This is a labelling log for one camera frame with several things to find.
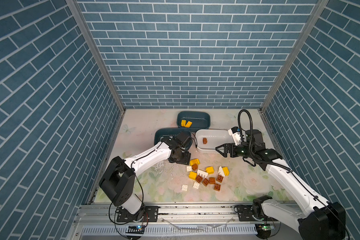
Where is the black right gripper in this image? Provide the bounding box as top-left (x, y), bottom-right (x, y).
top-left (215, 142), bottom-right (254, 159)

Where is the yellow hollow lego brick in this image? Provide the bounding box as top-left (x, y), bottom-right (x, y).
top-left (189, 159), bottom-right (200, 166)

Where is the long yellow lego brick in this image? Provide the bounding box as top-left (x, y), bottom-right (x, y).
top-left (185, 121), bottom-right (193, 128)

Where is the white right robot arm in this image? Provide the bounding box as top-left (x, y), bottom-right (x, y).
top-left (215, 127), bottom-right (350, 240)

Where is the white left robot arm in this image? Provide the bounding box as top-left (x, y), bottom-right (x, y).
top-left (99, 132), bottom-right (192, 215)

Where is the white curved lego brick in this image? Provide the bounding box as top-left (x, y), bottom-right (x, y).
top-left (218, 167), bottom-right (226, 177)

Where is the brown hollow lego centre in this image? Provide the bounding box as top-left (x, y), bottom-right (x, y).
top-left (195, 175), bottom-right (203, 184)

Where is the brown hollow lego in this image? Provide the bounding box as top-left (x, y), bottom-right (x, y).
top-left (202, 179), bottom-right (209, 186)
top-left (195, 175), bottom-right (203, 184)

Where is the long white lego brick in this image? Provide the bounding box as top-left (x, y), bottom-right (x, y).
top-left (197, 170), bottom-right (209, 178)

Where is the white plastic bin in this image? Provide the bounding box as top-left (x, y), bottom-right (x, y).
top-left (196, 129), bottom-right (234, 154)

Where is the brown hollow lego lower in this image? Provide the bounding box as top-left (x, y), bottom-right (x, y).
top-left (202, 179), bottom-right (209, 186)

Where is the brown studded lego middle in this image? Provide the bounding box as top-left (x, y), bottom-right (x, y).
top-left (209, 177), bottom-right (216, 185)

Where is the near teal plastic bin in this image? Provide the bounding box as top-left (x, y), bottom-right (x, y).
top-left (154, 128), bottom-right (191, 145)

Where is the teal plastic bin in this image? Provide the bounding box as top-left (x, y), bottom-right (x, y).
top-left (177, 111), bottom-right (211, 133)
top-left (154, 128), bottom-right (191, 145)

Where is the far teal plastic bin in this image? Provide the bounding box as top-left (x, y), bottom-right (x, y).
top-left (177, 111), bottom-right (211, 133)

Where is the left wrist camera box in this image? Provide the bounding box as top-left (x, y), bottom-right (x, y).
top-left (175, 131), bottom-right (193, 149)

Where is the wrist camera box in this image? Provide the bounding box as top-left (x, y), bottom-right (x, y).
top-left (175, 131), bottom-right (193, 149)
top-left (228, 127), bottom-right (243, 146)

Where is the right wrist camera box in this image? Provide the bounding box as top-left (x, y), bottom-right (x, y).
top-left (228, 127), bottom-right (243, 146)

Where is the black corrugated cable hose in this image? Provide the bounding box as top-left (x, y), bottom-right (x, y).
top-left (237, 108), bottom-right (319, 199)

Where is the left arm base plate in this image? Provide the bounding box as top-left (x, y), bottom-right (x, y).
top-left (117, 205), bottom-right (159, 223)

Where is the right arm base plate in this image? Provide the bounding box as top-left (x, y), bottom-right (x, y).
top-left (234, 205), bottom-right (257, 222)

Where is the aluminium front rail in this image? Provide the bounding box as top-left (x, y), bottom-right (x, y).
top-left (67, 202), bottom-right (301, 240)

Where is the aluminium corner post right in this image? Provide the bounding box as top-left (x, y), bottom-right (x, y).
top-left (260, 0), bottom-right (329, 114)

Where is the aluminium corner post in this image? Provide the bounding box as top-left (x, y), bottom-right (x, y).
top-left (66, 0), bottom-right (126, 114)
top-left (260, 0), bottom-right (329, 114)

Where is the aluminium corner post left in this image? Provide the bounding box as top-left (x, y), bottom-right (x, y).
top-left (66, 0), bottom-right (126, 114)

